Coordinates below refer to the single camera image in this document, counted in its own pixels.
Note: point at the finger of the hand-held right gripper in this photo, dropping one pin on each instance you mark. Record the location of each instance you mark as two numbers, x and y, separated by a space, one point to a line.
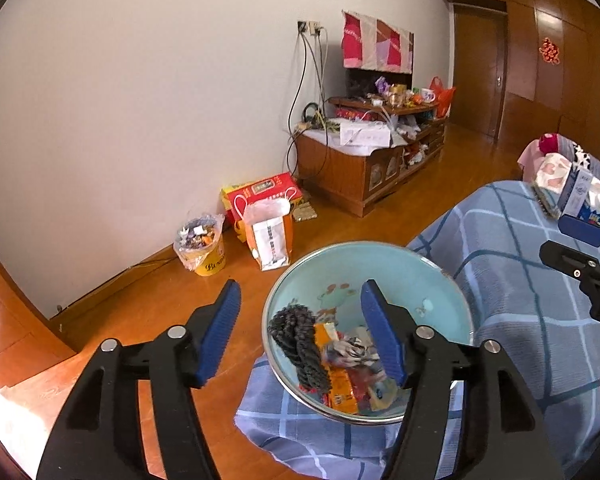
580 227
565 255

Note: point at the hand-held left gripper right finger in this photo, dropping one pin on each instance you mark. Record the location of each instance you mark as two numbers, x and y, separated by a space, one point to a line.
382 335

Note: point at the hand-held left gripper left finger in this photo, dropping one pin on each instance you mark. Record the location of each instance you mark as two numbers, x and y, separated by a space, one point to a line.
220 330

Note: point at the grey striped cloth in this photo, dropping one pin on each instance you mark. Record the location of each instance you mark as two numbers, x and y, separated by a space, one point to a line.
352 352

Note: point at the pale green plastic bag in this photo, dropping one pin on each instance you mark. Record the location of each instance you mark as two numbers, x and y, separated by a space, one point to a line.
382 394

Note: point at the orange snack wrapper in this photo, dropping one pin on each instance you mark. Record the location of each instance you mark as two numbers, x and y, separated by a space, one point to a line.
337 385

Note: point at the pale blue cartoon print basin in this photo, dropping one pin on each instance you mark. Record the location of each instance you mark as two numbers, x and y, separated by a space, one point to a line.
390 265

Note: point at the blue white gable carton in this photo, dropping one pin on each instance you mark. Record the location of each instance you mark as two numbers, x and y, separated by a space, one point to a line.
592 212

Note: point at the tall white milk carton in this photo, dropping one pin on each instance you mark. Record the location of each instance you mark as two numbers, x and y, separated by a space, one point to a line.
575 190

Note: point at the clear packet dark contents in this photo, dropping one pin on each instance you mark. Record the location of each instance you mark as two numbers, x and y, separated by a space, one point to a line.
545 202

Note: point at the blue plaid tablecloth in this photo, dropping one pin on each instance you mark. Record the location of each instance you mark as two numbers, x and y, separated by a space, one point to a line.
505 260

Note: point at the yellow bucket with bag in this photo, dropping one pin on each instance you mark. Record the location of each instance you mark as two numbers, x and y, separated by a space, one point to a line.
207 260

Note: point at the white orange paper bag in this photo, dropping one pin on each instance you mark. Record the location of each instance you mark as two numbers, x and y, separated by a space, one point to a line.
270 240

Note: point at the wooden wardrobe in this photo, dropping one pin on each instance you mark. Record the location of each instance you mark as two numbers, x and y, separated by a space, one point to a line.
580 85

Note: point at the red cardboard box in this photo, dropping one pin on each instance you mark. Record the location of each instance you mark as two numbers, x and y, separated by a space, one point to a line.
265 187

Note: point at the wooden television cabinet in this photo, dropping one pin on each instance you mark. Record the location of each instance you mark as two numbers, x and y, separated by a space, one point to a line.
330 170

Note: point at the orange red shopping bag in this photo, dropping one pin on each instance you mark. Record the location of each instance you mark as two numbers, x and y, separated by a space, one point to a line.
442 100

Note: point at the dark wooden door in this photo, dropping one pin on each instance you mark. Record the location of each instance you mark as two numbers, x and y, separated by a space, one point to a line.
477 70

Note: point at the flat white box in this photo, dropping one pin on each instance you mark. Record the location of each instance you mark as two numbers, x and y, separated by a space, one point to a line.
362 135

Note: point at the white printed mug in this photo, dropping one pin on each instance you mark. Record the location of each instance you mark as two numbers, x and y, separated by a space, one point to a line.
426 96

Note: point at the glass jar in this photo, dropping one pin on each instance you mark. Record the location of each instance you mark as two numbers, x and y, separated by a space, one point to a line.
397 96

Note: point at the black television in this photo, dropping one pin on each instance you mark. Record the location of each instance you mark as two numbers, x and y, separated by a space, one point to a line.
360 82

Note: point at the television with red cloth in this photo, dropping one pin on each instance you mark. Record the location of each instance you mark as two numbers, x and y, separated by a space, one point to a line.
375 40

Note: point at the red paper wall decoration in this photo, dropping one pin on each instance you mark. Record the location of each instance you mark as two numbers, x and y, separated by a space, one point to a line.
549 51

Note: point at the wall socket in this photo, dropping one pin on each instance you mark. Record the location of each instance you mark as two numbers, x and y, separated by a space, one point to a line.
312 27

